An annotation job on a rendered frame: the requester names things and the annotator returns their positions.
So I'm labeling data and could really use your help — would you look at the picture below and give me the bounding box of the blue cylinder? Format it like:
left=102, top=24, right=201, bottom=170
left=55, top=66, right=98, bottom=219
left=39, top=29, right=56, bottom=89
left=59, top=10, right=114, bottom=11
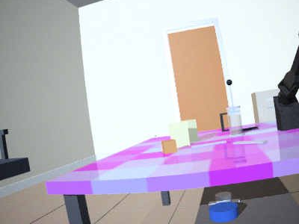
left=209, top=202, right=238, bottom=223

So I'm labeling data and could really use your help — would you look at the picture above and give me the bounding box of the small orange-brown cube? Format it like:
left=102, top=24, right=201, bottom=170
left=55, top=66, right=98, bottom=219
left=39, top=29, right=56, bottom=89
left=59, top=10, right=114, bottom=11
left=161, top=139, right=177, bottom=154

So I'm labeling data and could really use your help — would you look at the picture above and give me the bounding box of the grey cylinder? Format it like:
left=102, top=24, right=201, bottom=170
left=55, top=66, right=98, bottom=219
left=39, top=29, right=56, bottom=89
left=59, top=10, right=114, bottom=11
left=215, top=192, right=232, bottom=204

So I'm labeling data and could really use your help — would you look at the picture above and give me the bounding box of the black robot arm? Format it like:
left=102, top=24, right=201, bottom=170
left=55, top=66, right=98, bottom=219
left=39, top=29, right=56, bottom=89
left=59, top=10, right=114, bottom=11
left=277, top=46, right=299, bottom=107

